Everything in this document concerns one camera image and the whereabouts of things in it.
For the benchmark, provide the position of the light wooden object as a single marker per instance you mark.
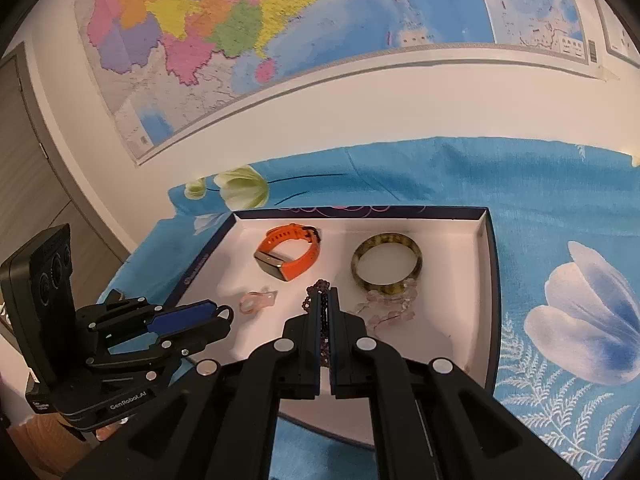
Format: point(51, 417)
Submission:
point(35, 445)

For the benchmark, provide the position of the colourful wall map poster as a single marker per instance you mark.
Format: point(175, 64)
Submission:
point(300, 35)

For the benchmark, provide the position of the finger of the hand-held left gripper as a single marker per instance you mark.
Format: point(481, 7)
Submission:
point(182, 317)
point(165, 350)

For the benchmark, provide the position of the green mottled bangle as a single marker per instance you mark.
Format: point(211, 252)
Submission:
point(356, 262)

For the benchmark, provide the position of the grey door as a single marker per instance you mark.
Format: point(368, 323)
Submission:
point(30, 170)

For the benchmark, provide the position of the white wall socket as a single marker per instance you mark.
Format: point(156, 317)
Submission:
point(622, 35)

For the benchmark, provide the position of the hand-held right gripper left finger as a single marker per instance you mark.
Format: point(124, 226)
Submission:
point(305, 355)

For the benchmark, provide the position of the orange smartwatch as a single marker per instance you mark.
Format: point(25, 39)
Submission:
point(300, 262)

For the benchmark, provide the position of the blue floral cloth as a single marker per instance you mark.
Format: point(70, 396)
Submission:
point(550, 200)

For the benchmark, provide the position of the dark blue shallow box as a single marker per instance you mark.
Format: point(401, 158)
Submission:
point(440, 270)

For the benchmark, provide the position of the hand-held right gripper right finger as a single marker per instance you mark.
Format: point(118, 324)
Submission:
point(345, 355)

